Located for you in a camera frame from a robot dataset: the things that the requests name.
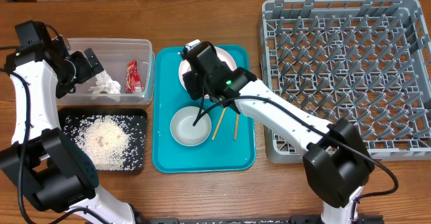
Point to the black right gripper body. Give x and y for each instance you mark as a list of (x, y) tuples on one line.
[(196, 81)]

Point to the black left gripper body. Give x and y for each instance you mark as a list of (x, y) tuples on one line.
[(77, 70)]

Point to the white napkin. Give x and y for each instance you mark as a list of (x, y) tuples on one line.
[(105, 84)]

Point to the red snack wrapper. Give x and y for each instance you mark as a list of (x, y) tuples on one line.
[(133, 82)]

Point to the white bowl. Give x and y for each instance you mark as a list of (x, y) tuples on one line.
[(185, 132)]

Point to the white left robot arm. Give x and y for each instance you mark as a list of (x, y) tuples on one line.
[(48, 169)]

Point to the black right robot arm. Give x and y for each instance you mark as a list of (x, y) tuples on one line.
[(333, 154)]

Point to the clear plastic waste bin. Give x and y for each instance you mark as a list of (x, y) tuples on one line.
[(114, 54)]

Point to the white pink-rimmed plate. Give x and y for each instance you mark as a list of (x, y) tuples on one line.
[(223, 55)]

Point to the wooden chopstick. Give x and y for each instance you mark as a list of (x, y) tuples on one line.
[(218, 124), (236, 127)]

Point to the black plastic tray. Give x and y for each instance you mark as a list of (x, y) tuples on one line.
[(138, 113)]

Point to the pile of white rice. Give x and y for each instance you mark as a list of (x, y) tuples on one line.
[(101, 143)]

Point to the teal plastic tray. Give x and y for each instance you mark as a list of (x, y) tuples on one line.
[(221, 154)]

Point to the grey plastic dish rack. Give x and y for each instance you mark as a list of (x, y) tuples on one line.
[(367, 61)]

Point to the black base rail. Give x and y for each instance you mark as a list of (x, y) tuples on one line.
[(297, 219)]

